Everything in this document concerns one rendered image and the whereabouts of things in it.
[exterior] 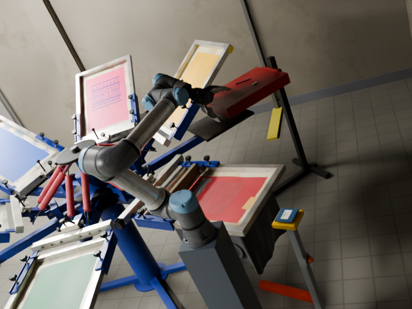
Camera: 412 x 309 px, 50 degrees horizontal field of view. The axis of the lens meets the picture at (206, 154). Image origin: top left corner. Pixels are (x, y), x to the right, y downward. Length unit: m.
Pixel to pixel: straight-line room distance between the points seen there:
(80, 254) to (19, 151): 1.53
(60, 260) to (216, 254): 1.26
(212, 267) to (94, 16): 4.42
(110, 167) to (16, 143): 2.60
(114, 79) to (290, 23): 2.20
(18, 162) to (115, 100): 0.98
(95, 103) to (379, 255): 2.69
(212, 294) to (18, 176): 2.25
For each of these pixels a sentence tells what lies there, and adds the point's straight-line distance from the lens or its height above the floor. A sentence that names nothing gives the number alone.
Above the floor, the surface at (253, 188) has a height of 0.96.
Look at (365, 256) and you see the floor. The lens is 3.37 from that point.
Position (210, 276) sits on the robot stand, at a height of 1.03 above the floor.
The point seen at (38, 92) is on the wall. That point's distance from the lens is 6.82.
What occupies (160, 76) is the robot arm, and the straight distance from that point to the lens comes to 1.99.
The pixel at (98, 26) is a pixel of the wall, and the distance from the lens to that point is 5.94.
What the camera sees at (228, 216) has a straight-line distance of 2.47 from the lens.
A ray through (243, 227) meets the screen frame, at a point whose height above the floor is 0.99.
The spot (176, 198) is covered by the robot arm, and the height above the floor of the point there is 1.43.
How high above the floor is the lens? 2.39
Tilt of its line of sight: 27 degrees down
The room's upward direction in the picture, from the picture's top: 24 degrees counter-clockwise
